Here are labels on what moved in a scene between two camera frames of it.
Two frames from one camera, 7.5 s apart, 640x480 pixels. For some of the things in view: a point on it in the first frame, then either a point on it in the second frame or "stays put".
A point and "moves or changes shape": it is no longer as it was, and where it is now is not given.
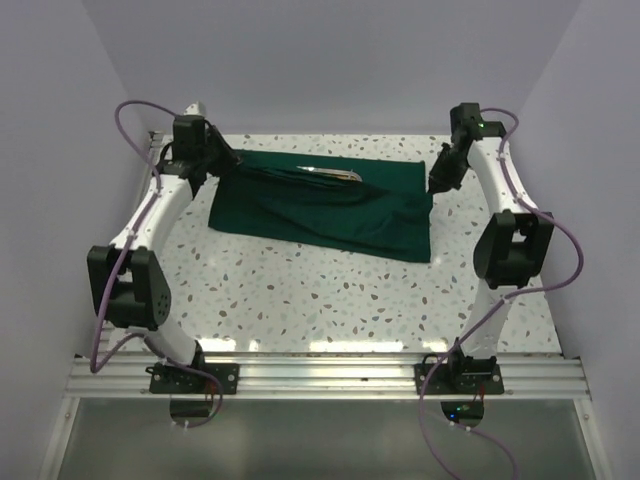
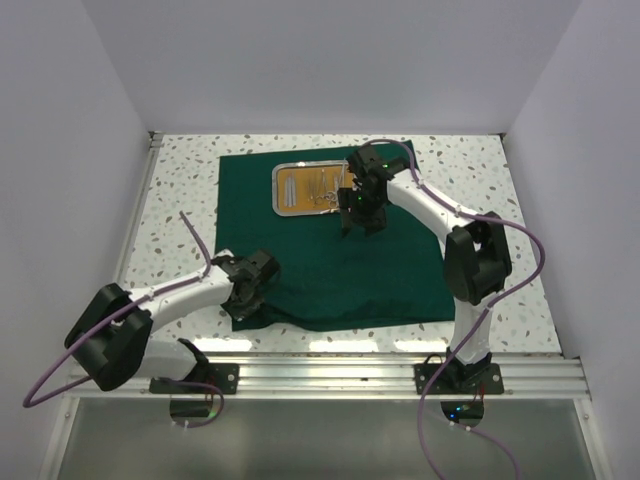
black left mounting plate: [167, 379] stays put
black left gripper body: [212, 153] → [239, 309]
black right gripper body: [449, 168] → [358, 199]
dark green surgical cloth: [386, 215] moves or changes shape
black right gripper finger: [433, 184] → [346, 222]
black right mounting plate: [459, 379] stays put
